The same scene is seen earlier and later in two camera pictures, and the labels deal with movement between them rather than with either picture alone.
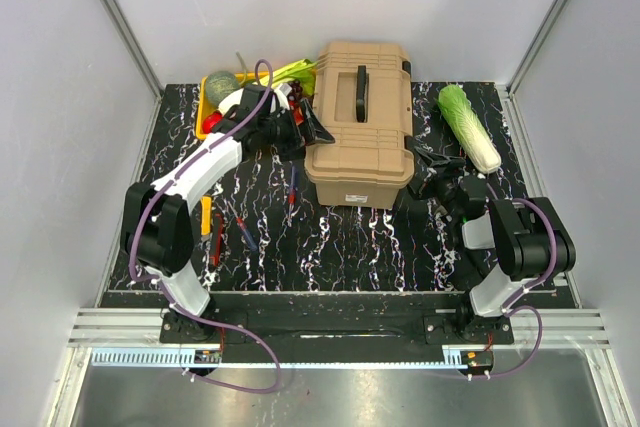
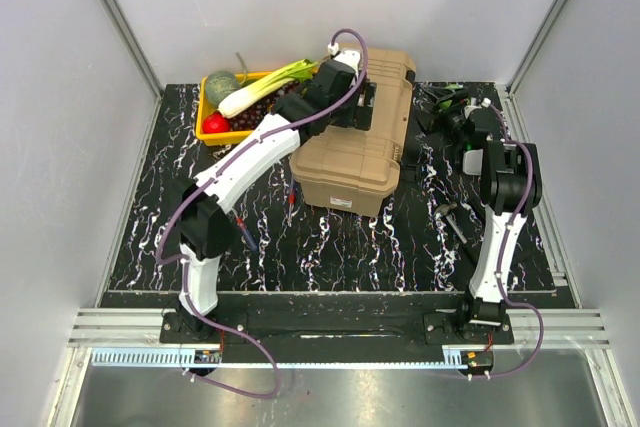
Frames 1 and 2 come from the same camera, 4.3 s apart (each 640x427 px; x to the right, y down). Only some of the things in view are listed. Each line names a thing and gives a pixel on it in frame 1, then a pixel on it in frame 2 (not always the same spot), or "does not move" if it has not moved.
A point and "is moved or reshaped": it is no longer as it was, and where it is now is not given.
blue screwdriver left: (244, 230) does not move
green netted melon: (219, 84) does not move
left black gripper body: (281, 130) -> (351, 115)
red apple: (211, 120) does not move
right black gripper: (419, 189) -> (458, 96)
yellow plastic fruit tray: (205, 103) does not move
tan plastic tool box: (364, 92) is moved or reshaped
